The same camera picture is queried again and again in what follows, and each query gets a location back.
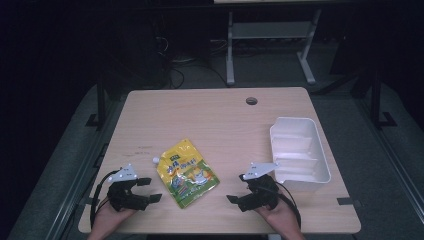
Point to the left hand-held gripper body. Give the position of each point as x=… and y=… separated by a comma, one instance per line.
x=126, y=201

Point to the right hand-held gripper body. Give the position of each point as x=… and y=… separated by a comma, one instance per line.
x=263, y=195

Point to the yellow spouted pouch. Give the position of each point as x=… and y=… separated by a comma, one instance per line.
x=186, y=175

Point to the white plastic bin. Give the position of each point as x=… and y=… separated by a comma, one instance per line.
x=300, y=153

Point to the person's left hand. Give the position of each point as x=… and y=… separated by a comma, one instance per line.
x=111, y=216

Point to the person's right hand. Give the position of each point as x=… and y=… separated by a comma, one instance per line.
x=280, y=216

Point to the black tape strip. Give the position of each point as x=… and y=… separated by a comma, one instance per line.
x=87, y=201
x=345, y=201

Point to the black metal stand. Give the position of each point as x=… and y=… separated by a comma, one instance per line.
x=376, y=100
x=101, y=100

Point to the white metal table frame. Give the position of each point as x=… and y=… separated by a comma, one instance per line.
x=273, y=30

